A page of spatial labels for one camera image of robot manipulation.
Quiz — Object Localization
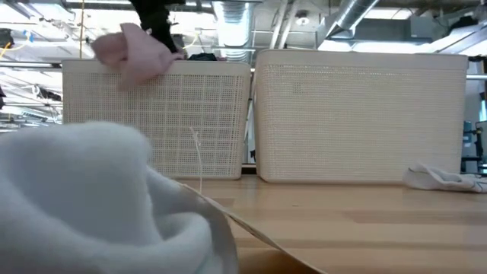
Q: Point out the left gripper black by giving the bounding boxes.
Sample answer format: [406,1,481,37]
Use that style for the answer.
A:
[129,0,187,53]

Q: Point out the white basket with light clothes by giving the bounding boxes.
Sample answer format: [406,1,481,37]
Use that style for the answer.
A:
[253,49,469,184]

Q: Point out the corrugated silver ceiling duct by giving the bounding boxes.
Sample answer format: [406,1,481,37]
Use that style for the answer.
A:
[211,0,255,64]

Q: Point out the striped sock without tag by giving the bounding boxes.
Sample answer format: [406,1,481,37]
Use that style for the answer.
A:
[402,162,487,193]

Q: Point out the plain pale sock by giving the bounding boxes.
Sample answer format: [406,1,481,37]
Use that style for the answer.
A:
[90,22,186,92]

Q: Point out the blue black equipment stand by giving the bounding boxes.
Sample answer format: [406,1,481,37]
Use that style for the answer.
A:
[460,119,487,177]

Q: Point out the smooth silver ceiling duct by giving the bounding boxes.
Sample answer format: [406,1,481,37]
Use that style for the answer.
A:
[317,0,381,41]

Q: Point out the striped sock with tag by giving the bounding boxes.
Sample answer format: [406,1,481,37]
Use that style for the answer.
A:
[0,120,239,274]

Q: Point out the white paper tag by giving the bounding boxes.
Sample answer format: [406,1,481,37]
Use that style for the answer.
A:
[177,181,328,274]

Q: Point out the thin white tag string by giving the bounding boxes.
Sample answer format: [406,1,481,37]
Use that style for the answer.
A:
[189,126,205,195]

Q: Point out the white basket with dark clothes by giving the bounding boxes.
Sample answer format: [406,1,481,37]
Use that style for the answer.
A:
[62,59,252,180]

